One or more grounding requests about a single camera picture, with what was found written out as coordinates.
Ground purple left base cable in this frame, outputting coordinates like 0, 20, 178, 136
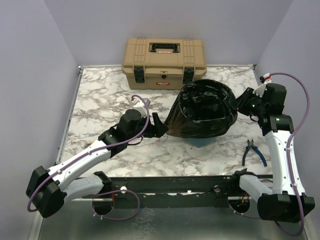
91, 188, 141, 221

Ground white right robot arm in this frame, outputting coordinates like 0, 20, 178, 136
229, 83, 315, 223

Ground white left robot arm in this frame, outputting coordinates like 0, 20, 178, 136
26, 109, 169, 218

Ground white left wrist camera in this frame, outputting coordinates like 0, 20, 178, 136
133, 99, 147, 118

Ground tan plastic toolbox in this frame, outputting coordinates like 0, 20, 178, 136
121, 38, 207, 90

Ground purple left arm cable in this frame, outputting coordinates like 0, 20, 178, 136
27, 94, 151, 213

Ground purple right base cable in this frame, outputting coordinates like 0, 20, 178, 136
231, 178, 273, 220

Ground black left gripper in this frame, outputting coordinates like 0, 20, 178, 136
127, 112, 169, 142

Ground aluminium extrusion frame rail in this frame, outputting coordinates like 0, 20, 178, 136
27, 66, 83, 240

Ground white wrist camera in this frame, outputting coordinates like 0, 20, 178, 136
253, 73, 272, 98
133, 99, 147, 118

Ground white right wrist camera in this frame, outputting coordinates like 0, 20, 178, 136
253, 73, 272, 98

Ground black plastic trash bag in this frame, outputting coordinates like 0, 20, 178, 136
164, 79, 238, 139

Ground black front mounting rail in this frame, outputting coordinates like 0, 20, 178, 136
81, 174, 261, 210

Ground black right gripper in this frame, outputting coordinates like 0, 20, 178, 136
229, 86, 268, 117

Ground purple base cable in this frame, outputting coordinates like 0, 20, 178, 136
231, 178, 273, 220
91, 188, 141, 221

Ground teal plastic trash bin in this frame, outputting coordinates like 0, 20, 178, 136
185, 137, 216, 148

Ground blue-handled pliers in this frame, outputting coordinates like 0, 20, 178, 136
241, 139, 268, 168

